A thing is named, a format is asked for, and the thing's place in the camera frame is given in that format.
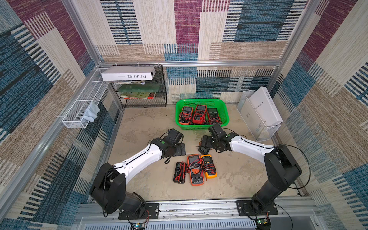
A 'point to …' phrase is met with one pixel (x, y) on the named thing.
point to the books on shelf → (139, 91)
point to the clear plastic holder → (259, 129)
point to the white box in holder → (264, 105)
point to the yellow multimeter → (209, 166)
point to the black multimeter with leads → (179, 174)
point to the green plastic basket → (223, 105)
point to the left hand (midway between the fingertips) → (177, 150)
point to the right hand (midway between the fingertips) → (207, 142)
